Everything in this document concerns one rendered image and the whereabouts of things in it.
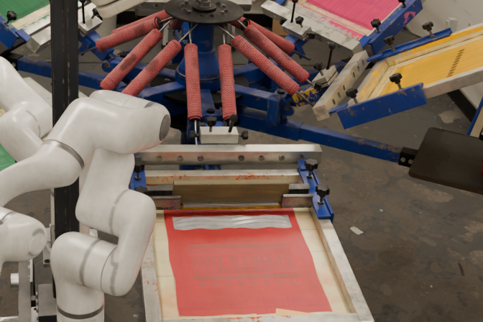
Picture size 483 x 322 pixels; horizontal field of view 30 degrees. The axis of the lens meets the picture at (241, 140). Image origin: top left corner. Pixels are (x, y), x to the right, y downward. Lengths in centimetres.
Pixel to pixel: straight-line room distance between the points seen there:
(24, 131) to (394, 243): 277
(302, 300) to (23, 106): 91
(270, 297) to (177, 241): 36
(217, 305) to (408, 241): 227
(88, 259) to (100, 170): 17
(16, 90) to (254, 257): 87
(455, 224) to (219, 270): 242
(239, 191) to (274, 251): 24
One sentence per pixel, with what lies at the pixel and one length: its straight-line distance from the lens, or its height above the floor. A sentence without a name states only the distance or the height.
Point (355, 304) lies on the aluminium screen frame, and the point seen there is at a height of 99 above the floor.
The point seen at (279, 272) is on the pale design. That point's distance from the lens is 255.
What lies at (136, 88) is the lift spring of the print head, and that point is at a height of 109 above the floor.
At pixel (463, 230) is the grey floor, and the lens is 475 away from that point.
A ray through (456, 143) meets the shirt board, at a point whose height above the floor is 95.
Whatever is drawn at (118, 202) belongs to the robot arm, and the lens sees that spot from 172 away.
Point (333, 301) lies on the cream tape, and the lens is 247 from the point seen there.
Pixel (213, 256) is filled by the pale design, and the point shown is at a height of 96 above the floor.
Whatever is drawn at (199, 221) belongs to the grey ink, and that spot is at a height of 96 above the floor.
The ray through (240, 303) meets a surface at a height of 96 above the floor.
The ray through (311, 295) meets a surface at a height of 96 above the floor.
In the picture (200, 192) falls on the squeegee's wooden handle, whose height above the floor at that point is 103.
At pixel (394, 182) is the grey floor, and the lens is 505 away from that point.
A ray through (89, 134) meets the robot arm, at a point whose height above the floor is 170.
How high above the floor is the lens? 244
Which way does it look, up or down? 28 degrees down
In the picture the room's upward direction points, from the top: 5 degrees clockwise
